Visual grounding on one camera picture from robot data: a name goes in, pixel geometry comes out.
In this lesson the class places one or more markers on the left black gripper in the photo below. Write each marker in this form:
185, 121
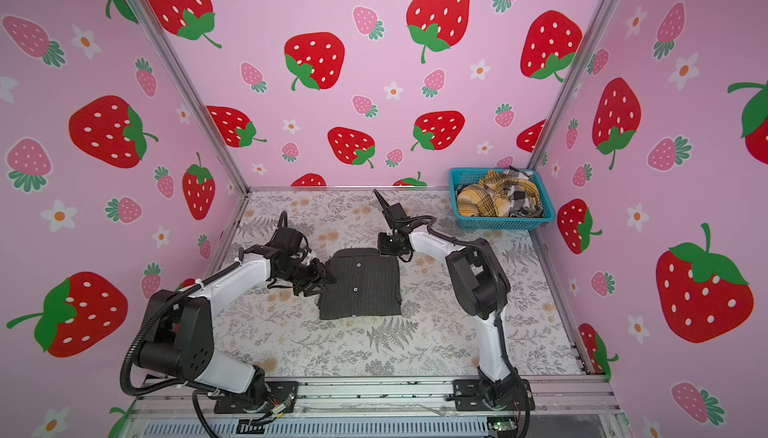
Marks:
319, 276

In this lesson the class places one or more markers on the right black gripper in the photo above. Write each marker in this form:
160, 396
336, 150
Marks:
382, 245

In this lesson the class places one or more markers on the dark grey striped shirt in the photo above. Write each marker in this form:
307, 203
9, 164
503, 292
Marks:
367, 284

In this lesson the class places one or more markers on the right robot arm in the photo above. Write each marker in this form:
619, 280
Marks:
481, 288

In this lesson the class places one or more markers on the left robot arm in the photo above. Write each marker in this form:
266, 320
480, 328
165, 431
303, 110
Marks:
175, 343

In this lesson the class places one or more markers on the teal plastic basket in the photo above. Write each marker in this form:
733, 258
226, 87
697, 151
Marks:
465, 176

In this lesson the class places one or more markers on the yellow plaid shirt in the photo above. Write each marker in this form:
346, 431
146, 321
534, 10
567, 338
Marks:
508, 194

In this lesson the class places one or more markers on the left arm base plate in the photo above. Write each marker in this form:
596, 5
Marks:
261, 398

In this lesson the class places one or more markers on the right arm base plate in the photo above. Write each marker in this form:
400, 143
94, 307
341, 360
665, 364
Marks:
482, 395

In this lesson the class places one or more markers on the aluminium rail frame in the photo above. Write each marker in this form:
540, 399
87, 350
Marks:
438, 406

